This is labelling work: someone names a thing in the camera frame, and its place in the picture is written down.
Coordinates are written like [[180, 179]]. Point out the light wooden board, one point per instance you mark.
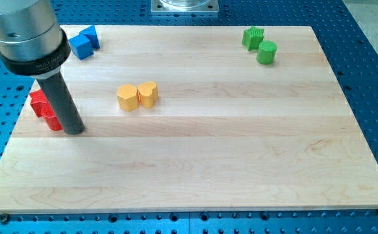
[[226, 133]]

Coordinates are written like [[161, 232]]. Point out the yellow heart block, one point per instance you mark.
[[148, 93]]

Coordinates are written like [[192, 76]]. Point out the yellow hexagon block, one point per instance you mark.
[[127, 96]]

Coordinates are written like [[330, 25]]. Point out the green star block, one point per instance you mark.
[[252, 38]]

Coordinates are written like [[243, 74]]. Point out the green cylinder block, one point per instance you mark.
[[266, 52]]

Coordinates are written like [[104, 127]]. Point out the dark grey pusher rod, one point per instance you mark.
[[61, 101]]

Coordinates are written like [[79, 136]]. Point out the blue cube block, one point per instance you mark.
[[81, 46]]

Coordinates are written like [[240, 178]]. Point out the blue triangular block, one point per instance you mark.
[[91, 34]]

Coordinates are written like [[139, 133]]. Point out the red cylinder block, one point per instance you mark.
[[50, 117]]

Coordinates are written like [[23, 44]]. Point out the red star-shaped block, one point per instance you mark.
[[38, 102]]

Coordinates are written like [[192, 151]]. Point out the blue perforated table plate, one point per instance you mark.
[[348, 50]]

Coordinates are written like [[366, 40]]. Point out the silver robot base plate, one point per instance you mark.
[[184, 6]]

